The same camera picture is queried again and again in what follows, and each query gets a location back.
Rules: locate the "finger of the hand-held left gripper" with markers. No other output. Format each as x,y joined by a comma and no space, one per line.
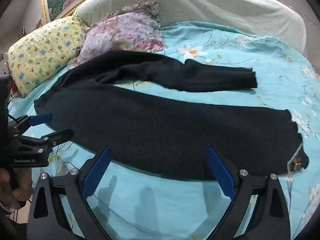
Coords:
41,118
58,135

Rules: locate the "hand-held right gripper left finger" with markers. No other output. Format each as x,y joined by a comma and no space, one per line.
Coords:
97,172

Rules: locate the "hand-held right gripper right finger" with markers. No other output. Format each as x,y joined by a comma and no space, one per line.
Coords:
221,172

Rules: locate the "black pants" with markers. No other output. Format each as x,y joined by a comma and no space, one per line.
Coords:
160,130

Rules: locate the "person's left hand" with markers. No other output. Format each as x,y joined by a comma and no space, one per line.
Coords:
23,182

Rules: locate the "red cloth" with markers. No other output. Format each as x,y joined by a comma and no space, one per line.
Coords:
13,88

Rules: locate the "yellow printed pillow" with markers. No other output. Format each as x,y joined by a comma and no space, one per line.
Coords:
45,52

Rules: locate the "pink floral ruffled pillow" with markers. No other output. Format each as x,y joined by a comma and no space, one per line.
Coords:
125,33

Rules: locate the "blue floral bedsheet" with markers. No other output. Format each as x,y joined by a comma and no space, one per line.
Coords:
250,55

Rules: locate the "cream covered headboard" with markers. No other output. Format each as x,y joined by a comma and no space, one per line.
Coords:
200,5

